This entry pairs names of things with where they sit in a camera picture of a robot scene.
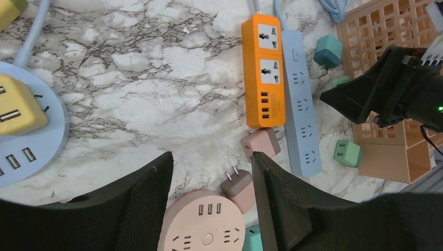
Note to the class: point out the teal plug adapter front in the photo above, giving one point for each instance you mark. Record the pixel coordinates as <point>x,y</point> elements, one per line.
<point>253,240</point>

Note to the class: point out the pink round power strip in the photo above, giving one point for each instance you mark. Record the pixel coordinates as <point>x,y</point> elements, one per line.
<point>202,220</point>

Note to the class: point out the pink plug adapter lower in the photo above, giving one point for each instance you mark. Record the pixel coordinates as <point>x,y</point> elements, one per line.
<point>239,188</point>

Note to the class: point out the green plug adapter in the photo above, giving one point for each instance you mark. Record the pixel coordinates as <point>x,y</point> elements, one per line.
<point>340,81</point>
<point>348,153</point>

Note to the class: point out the blue long power strip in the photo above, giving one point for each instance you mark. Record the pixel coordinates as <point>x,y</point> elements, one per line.
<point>300,126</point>

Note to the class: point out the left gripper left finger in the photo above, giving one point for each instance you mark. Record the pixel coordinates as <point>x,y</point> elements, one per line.
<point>126,214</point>

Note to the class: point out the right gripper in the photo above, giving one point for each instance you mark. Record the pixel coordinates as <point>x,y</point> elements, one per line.
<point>401,85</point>

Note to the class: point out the blue round power strip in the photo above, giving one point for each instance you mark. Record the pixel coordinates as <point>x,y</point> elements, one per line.
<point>23,156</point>

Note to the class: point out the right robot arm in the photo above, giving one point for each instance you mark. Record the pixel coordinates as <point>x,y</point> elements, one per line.
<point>398,86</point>

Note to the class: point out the yellow plug adapter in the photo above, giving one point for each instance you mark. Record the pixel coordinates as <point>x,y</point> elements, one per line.
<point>11,10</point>
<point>20,111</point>

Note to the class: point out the teal plug adapter upper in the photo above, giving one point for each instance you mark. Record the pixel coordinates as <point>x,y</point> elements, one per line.
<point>328,53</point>

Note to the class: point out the pink plug adapter centre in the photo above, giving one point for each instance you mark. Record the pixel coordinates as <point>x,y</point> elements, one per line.
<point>262,140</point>

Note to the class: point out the teal plug adapter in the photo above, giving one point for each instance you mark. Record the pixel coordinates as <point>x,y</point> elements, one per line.
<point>253,240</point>
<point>328,53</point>

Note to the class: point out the pink plug adapter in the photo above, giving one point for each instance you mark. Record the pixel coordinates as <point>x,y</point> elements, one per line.
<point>239,188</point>
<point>262,140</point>

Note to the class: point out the orange plastic file rack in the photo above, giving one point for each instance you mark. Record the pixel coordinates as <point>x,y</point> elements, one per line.
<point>399,152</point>

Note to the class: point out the orange power strip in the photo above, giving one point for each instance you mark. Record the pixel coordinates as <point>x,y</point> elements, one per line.
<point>263,71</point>

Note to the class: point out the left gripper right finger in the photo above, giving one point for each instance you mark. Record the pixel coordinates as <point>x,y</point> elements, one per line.
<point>294,215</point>

